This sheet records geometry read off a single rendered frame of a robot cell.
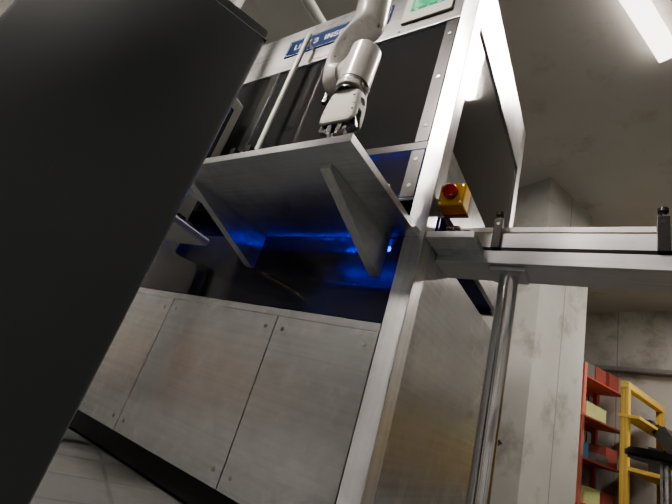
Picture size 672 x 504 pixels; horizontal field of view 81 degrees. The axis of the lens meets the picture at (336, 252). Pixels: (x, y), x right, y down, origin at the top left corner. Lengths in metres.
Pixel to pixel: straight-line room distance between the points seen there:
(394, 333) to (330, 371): 0.20
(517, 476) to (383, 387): 3.25
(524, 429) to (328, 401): 3.25
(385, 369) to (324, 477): 0.28
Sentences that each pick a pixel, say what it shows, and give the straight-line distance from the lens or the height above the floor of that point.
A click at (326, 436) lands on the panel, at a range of 1.06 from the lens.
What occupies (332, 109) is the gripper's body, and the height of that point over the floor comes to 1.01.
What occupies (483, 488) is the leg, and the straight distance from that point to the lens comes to 1.07.
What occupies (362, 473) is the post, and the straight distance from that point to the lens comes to 1.00.
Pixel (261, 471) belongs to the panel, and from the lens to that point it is 1.16.
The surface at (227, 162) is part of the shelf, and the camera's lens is 1.09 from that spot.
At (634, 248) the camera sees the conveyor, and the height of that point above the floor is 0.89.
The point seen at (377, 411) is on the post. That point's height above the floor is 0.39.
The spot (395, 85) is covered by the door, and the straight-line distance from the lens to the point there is 1.62.
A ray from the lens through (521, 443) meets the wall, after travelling 4.19.
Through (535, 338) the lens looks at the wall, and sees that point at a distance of 4.35.
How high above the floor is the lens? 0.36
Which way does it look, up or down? 21 degrees up
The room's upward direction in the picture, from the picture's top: 18 degrees clockwise
